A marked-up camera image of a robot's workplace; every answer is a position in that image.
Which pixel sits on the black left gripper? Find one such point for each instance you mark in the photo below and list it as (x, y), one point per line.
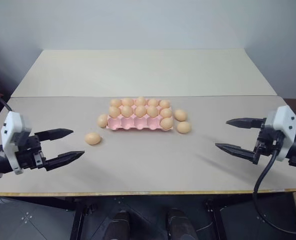
(27, 152)

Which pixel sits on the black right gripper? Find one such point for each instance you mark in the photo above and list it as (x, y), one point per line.
(269, 141)

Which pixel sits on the pink plastic egg tray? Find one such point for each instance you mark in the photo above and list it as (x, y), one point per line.
(134, 123)

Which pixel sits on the beige egg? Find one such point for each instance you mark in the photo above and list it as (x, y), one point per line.
(115, 102)
(102, 120)
(126, 111)
(166, 113)
(93, 138)
(140, 101)
(127, 101)
(139, 111)
(183, 127)
(167, 123)
(164, 104)
(152, 102)
(152, 111)
(180, 115)
(114, 111)

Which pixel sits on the black metal table leg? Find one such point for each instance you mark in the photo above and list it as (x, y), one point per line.
(214, 220)
(77, 220)

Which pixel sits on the dark rounded shape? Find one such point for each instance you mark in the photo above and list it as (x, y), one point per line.
(117, 225)
(180, 225)

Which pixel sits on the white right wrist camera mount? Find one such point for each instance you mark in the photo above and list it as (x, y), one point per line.
(284, 125)

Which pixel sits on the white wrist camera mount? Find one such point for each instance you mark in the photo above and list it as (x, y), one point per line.
(284, 125)
(12, 130)

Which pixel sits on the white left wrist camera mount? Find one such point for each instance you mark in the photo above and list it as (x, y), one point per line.
(12, 130)

